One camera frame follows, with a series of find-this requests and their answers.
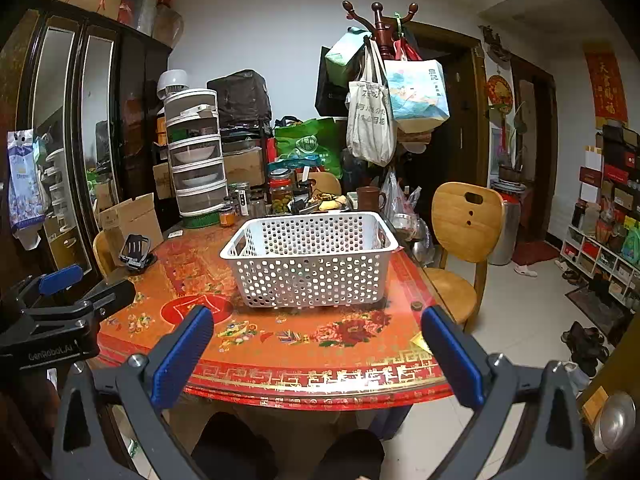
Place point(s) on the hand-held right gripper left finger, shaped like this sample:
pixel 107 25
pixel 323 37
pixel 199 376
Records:
pixel 182 355

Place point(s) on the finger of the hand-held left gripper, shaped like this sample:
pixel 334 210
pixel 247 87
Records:
pixel 60 279
pixel 112 294

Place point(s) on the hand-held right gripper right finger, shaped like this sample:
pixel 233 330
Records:
pixel 455 355

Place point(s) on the white perforated plastic basket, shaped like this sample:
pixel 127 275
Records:
pixel 310 252

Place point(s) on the black folding stand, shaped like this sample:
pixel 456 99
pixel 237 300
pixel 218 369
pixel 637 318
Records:
pixel 135 250

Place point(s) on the open cardboard box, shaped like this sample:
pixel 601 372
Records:
pixel 135 220

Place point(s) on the blue white hanging packet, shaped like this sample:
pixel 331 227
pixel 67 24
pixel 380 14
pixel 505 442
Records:
pixel 22 180

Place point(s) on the person's left leg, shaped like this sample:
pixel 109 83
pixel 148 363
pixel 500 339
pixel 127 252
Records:
pixel 235 447

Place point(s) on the person's leg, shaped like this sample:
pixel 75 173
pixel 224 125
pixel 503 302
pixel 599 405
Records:
pixel 347 455
pixel 235 447

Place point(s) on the white slipper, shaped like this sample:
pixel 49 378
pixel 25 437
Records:
pixel 525 271

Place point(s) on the grey blue slipper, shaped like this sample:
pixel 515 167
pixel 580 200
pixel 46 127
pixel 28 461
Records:
pixel 575 375

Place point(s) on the pair of black shoes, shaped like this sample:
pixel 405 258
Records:
pixel 582 337

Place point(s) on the red floor mat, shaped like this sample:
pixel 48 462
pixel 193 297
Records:
pixel 537 252

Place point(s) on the tall metal bin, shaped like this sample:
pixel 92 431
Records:
pixel 505 230

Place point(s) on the wooden chair with slotted back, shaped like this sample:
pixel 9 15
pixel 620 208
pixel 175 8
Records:
pixel 465 220

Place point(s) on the small jar with orange contents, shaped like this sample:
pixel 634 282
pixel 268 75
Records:
pixel 227 216

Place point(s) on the person's right leg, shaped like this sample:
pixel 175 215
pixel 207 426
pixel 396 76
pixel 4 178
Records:
pixel 347 455

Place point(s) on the dark doormat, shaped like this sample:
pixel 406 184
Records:
pixel 595 310

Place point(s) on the dark wooden cabinet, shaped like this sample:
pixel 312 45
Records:
pixel 600 385

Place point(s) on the stacked plastic drawer unit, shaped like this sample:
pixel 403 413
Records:
pixel 195 160

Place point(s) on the small clear glass jar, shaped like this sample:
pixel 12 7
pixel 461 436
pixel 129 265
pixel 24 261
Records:
pixel 242 197

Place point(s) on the clear plastic bag red print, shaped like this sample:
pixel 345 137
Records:
pixel 395 200

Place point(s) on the round metal lid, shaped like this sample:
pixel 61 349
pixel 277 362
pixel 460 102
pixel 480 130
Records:
pixel 615 422

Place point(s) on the white cubby shelf with boxes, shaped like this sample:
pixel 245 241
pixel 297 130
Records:
pixel 600 255

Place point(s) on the brown ceramic mug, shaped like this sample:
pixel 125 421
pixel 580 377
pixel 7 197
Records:
pixel 367 199

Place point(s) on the dark mirrored wardrobe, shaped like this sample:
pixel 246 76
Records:
pixel 132 110

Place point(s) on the glass jar with red lid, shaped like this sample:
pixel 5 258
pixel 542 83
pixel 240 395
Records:
pixel 281 190

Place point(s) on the potted plant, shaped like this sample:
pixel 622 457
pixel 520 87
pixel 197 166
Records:
pixel 515 160

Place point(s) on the white round appliance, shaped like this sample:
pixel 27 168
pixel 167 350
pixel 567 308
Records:
pixel 172 82

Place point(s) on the dark wooden door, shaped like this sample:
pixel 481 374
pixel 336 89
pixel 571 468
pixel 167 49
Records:
pixel 450 135

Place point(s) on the black covered appliance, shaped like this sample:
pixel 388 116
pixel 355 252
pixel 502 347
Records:
pixel 240 100

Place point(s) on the green shopping bag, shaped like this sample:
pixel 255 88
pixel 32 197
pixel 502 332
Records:
pixel 305 145

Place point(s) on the white canvas tote bag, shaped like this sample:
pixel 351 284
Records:
pixel 370 120

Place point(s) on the light blue printed bag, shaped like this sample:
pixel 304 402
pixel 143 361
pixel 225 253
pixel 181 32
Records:
pixel 417 95

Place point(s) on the plastic wrapped bundles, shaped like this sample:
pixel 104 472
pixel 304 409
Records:
pixel 150 15

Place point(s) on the green gift bag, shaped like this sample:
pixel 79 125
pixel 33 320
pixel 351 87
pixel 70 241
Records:
pixel 345 55

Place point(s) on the wooden coat rack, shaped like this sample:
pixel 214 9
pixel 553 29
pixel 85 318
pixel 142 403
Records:
pixel 382 35

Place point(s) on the red round wall ornament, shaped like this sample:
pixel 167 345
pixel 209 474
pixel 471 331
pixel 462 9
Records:
pixel 499 92

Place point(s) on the red wall scroll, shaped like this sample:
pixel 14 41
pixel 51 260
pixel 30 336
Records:
pixel 607 87

